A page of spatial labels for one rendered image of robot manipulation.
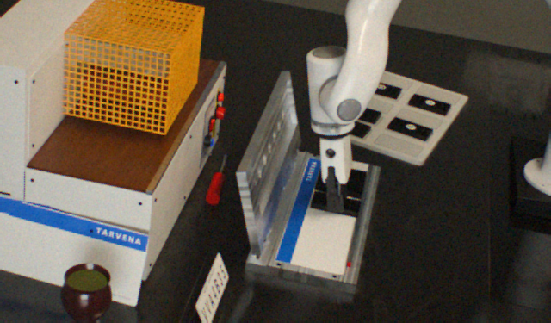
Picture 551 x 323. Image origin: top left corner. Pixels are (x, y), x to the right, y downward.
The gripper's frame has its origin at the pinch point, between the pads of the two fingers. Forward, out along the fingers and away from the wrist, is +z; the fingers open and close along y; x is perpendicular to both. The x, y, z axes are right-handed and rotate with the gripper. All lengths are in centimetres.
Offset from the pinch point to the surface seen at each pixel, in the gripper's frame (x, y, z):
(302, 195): 7.5, 1.5, 1.1
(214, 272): 16.8, -34.2, -4.2
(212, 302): 16.2, -39.6, -1.7
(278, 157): 12.1, 2.6, -7.3
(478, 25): -24, 223, 51
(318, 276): 0.1, -24.6, 2.4
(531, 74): -41, 90, 13
